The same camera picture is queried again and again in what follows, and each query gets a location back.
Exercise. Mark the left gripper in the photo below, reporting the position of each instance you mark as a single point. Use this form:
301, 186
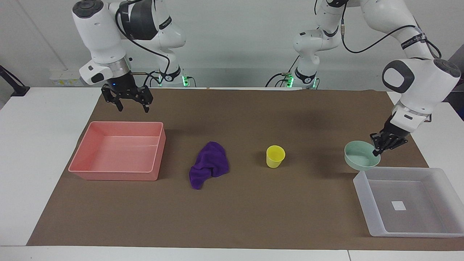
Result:
396, 128

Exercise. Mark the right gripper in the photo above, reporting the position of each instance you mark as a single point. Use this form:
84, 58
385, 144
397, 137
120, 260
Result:
122, 85

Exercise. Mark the light green bowl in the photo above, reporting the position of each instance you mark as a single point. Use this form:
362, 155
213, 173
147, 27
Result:
357, 160

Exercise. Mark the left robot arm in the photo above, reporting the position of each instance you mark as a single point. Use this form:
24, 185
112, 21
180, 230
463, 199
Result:
424, 81

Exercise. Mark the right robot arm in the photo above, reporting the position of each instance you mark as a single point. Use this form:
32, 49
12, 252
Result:
98, 32

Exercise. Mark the pink plastic box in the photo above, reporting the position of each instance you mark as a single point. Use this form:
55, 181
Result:
119, 152

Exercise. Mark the translucent white plastic box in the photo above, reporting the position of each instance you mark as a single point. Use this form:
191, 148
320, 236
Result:
420, 221

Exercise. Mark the purple cloth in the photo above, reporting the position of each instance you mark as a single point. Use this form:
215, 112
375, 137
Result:
208, 165

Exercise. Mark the yellow plastic cup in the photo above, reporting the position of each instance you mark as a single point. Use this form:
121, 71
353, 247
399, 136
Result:
274, 158

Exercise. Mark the black stand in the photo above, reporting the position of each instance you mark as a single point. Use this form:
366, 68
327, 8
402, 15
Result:
14, 86

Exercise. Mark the white wall socket strip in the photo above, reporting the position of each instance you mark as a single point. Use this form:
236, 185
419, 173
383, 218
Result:
65, 78

